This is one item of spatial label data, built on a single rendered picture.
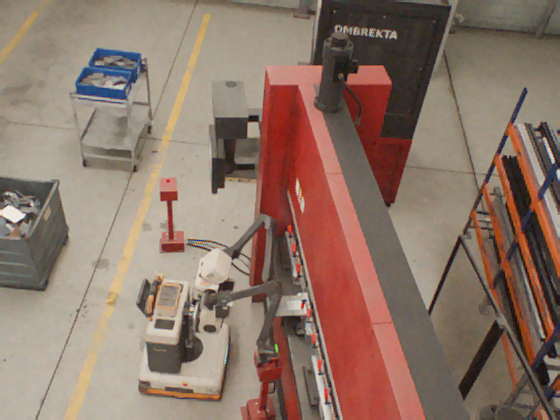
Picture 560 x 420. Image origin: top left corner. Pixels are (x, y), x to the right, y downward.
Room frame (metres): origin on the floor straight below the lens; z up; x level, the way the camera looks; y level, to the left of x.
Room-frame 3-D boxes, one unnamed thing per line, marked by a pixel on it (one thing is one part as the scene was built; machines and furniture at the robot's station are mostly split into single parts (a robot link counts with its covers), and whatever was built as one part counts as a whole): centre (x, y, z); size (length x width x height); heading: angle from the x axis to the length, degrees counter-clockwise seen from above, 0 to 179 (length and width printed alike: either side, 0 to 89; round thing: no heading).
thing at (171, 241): (4.26, 1.01, 0.41); 0.25 x 0.20 x 0.83; 102
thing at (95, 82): (5.58, 1.93, 0.92); 0.50 x 0.36 x 0.18; 90
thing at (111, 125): (5.75, 1.92, 0.47); 0.90 x 0.66 x 0.95; 0
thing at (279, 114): (3.84, -0.26, 1.15); 0.85 x 0.25 x 2.30; 102
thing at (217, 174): (3.91, 0.51, 1.42); 0.45 x 0.12 x 0.36; 11
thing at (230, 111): (3.98, 0.44, 1.53); 0.51 x 0.25 x 0.85; 11
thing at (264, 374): (2.49, -0.06, 0.75); 0.20 x 0.16 x 0.18; 18
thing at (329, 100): (3.40, -0.31, 2.54); 0.33 x 0.25 x 0.47; 12
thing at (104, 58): (6.00, 1.91, 0.92); 0.50 x 0.36 x 0.18; 90
